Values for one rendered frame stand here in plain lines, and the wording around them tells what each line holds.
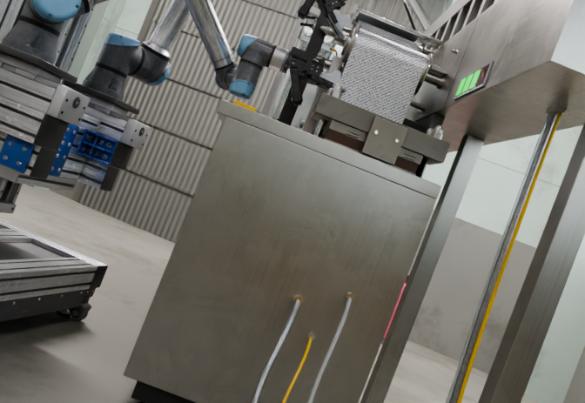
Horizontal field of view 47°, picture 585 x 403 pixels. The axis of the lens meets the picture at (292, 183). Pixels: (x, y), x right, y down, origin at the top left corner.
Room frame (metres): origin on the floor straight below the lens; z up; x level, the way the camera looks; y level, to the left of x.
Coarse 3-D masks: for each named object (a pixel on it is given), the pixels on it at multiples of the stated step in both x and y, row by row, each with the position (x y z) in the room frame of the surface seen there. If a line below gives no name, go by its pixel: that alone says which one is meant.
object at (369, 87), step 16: (352, 64) 2.10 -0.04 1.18; (368, 64) 2.10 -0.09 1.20; (352, 80) 2.10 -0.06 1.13; (368, 80) 2.10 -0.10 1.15; (384, 80) 2.10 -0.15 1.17; (400, 80) 2.11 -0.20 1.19; (352, 96) 2.10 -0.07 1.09; (368, 96) 2.10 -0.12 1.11; (384, 96) 2.10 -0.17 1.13; (400, 96) 2.11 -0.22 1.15; (384, 112) 2.11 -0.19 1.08; (400, 112) 2.11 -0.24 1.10
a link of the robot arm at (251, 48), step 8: (240, 40) 2.06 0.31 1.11; (248, 40) 2.05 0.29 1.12; (256, 40) 2.06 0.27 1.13; (264, 40) 2.07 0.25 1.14; (240, 48) 2.06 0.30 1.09; (248, 48) 2.05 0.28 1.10; (256, 48) 2.05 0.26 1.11; (264, 48) 2.05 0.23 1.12; (272, 48) 2.06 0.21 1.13; (240, 56) 2.08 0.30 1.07; (248, 56) 2.05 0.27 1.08; (256, 56) 2.05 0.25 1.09; (264, 56) 2.06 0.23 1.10; (264, 64) 2.08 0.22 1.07
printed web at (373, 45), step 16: (368, 32) 2.13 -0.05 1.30; (384, 32) 2.36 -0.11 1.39; (368, 48) 2.10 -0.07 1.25; (384, 48) 2.10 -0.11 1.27; (400, 48) 2.12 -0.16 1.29; (416, 48) 2.36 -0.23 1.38; (384, 64) 2.10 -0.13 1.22; (400, 64) 2.10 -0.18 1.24; (416, 64) 2.11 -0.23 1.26; (416, 80) 2.11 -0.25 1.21
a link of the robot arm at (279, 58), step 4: (276, 48) 2.06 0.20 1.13; (280, 48) 2.07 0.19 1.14; (284, 48) 2.08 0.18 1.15; (276, 52) 2.05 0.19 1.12; (280, 52) 2.06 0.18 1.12; (284, 52) 2.06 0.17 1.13; (288, 52) 2.08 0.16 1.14; (272, 56) 2.05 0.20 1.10; (276, 56) 2.05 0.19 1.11; (280, 56) 2.05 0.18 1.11; (284, 56) 2.06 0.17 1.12; (272, 60) 2.06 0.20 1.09; (276, 60) 2.06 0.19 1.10; (280, 60) 2.06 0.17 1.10; (284, 60) 2.06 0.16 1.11; (272, 64) 2.07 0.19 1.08; (276, 64) 2.06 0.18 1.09; (280, 64) 2.06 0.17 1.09; (284, 64) 2.07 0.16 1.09; (272, 68) 2.08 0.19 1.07; (276, 68) 2.07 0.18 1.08; (280, 68) 2.07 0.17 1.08
